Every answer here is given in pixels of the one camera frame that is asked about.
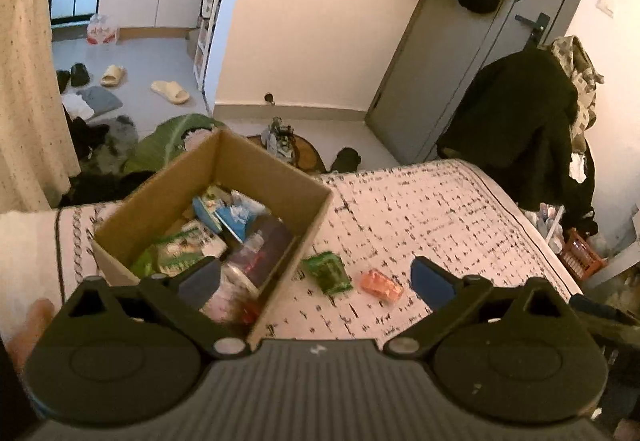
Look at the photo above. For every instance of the white patterned bed sheet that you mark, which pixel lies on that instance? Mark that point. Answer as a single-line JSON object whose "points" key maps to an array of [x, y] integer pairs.
{"points": [[425, 221]]}

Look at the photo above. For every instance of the orange snack packet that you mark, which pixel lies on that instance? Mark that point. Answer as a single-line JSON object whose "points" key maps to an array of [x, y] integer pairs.
{"points": [[382, 286]]}

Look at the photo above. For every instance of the black slippers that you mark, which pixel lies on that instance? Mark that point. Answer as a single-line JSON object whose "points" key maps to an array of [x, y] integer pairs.
{"points": [[75, 75]]}

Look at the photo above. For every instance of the black shoe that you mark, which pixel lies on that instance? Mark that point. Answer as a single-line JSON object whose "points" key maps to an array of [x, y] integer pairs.
{"points": [[346, 160]]}

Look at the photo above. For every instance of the orange plastic basket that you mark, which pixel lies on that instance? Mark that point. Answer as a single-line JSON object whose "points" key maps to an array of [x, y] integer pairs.
{"points": [[582, 253]]}

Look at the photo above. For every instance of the red and white plastic bag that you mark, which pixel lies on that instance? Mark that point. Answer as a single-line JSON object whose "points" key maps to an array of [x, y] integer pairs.
{"points": [[102, 31]]}

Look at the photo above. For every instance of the clear plastic bottle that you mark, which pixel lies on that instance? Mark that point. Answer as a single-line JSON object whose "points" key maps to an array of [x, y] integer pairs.
{"points": [[247, 251]]}

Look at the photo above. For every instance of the person's bare leg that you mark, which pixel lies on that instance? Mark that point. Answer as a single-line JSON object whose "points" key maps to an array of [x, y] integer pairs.
{"points": [[32, 326]]}

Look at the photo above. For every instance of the beige slipper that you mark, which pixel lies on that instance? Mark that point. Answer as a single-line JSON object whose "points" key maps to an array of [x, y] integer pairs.
{"points": [[171, 92], [113, 76]]}

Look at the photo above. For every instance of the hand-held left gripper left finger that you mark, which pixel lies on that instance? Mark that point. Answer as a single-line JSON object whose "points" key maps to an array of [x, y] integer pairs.
{"points": [[200, 278]]}

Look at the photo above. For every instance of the teal snack packet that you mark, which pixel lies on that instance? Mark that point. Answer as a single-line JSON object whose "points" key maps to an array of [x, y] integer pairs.
{"points": [[206, 213]]}

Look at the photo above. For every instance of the dark clothes pile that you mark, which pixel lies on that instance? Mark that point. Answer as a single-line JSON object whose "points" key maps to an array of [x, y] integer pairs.
{"points": [[102, 141]]}

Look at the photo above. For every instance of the grey sneakers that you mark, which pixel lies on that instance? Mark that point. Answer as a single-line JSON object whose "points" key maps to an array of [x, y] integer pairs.
{"points": [[280, 136]]}

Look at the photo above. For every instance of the dark coat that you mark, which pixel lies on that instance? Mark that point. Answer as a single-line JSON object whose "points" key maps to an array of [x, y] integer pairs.
{"points": [[515, 131]]}

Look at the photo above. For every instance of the brown cardboard box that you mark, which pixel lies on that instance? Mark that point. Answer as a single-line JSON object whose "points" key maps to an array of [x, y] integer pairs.
{"points": [[280, 191]]}

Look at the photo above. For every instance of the green and white snack packet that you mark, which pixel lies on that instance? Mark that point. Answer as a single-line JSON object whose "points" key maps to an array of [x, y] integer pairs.
{"points": [[182, 248]]}

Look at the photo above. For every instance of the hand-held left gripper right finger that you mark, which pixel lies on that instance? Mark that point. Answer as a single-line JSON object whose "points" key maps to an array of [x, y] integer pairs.
{"points": [[429, 282]]}

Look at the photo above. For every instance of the white folded cloth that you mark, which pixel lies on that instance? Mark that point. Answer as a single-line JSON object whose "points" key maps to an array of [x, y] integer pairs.
{"points": [[79, 107]]}

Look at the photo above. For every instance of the green leaf cushion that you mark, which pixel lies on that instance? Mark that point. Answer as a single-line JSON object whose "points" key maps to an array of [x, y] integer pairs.
{"points": [[160, 143]]}

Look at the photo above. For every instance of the camouflage garment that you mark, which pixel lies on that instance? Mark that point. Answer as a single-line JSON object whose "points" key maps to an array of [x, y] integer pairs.
{"points": [[582, 81]]}

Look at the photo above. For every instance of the round brown mat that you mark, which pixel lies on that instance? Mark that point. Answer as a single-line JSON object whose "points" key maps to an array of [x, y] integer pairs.
{"points": [[310, 161]]}

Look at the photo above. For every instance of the white shelf rack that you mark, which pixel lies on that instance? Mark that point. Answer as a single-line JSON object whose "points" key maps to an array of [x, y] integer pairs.
{"points": [[207, 36]]}

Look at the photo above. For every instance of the grey folded cloth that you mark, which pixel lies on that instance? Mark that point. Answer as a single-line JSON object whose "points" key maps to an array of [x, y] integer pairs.
{"points": [[102, 101]]}

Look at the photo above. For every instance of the cream speckled curtain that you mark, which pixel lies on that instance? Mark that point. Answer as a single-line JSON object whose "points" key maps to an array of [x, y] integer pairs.
{"points": [[30, 91]]}

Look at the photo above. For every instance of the grey door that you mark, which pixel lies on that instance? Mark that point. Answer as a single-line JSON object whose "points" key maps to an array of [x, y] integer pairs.
{"points": [[450, 71]]}

